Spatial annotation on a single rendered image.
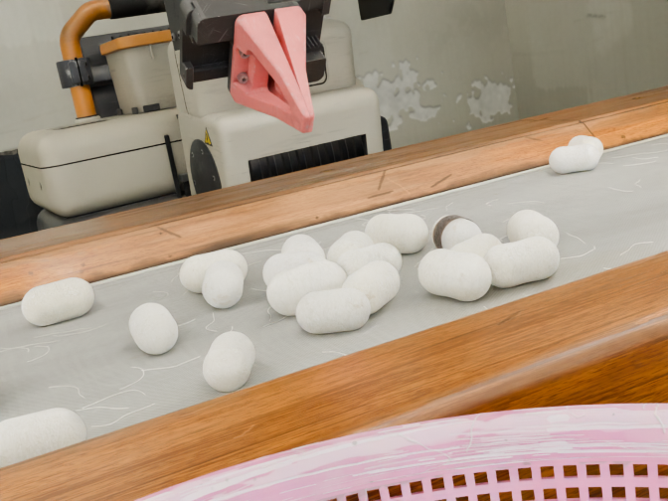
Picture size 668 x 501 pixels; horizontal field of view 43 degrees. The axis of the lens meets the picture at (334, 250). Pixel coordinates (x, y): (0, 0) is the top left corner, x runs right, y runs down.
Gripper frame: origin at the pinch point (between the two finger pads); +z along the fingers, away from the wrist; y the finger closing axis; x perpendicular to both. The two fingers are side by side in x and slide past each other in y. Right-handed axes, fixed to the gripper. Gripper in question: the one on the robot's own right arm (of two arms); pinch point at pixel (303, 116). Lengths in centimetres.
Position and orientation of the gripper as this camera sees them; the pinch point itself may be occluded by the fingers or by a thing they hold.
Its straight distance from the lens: 53.6
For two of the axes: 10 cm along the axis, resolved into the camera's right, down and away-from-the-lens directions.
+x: -1.4, 6.3, 7.6
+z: 4.1, 7.4, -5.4
